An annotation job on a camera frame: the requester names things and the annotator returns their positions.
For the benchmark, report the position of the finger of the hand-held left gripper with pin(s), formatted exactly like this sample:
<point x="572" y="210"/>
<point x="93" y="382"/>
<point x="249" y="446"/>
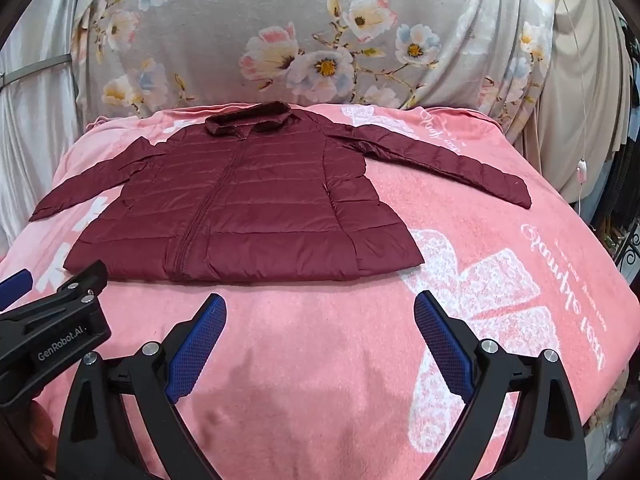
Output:
<point x="85" y="277"/>
<point x="15" y="282"/>

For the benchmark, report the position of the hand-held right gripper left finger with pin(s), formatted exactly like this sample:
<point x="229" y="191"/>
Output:
<point x="197" y="345"/>

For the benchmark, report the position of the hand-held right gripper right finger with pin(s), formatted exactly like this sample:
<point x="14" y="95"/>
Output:
<point x="445" y="345"/>

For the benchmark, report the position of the maroon quilted jacket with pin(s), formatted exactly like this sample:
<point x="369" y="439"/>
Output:
<point x="250" y="200"/>

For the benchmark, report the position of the pink blanket with white bows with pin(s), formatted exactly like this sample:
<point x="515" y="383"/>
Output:
<point x="325" y="350"/>

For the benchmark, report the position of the white satin curtain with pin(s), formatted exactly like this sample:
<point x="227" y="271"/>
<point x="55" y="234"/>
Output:
<point x="35" y="125"/>

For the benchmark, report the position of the grey floral bed sheet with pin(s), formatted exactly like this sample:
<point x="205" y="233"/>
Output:
<point x="225" y="20"/>

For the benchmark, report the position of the beige curtain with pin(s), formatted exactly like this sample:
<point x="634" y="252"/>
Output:
<point x="590" y="85"/>

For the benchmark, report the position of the black metal frame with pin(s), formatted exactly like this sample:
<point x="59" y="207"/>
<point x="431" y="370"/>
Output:
<point x="627" y="255"/>

